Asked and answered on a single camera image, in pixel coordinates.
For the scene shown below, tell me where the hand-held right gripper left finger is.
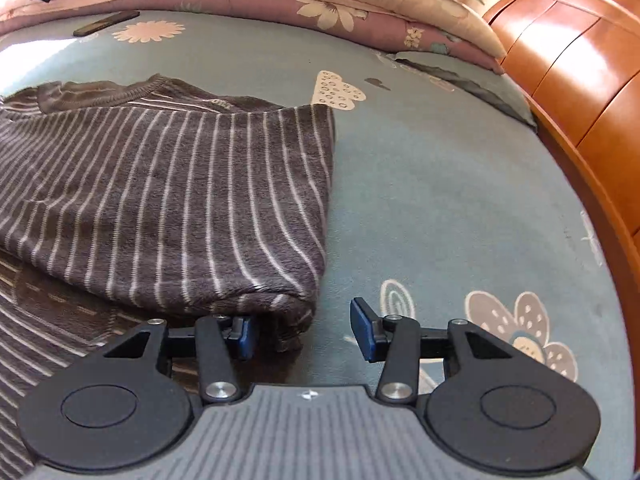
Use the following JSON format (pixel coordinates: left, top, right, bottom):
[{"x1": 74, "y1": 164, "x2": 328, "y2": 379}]
[{"x1": 104, "y1": 314, "x2": 260, "y2": 405}]

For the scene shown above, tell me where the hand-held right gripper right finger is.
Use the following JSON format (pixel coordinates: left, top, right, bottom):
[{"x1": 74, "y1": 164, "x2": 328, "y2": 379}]
[{"x1": 350, "y1": 297, "x2": 513, "y2": 405}]

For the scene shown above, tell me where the grey striped knit sweater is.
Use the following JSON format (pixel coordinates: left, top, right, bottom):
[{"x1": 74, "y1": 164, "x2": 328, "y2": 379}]
[{"x1": 0, "y1": 74, "x2": 337, "y2": 476}]

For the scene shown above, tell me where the bed with blue printed sheet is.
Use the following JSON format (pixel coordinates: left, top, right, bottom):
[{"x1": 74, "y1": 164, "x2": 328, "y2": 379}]
[{"x1": 0, "y1": 7, "x2": 640, "y2": 476}]

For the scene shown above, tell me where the blue-grey flat pillow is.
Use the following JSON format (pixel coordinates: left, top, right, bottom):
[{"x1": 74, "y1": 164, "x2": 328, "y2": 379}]
[{"x1": 390, "y1": 50, "x2": 537, "y2": 128}]

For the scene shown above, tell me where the pink floral folded quilt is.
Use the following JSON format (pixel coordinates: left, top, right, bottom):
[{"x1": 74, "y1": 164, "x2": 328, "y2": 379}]
[{"x1": 0, "y1": 0, "x2": 508, "y2": 75}]

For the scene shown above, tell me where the dark smartphone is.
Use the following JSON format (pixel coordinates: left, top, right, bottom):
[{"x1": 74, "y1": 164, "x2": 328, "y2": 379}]
[{"x1": 72, "y1": 10, "x2": 142, "y2": 37}]

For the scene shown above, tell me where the wooden headboard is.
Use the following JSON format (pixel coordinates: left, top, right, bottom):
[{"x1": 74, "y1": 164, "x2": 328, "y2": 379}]
[{"x1": 482, "y1": 0, "x2": 640, "y2": 266}]

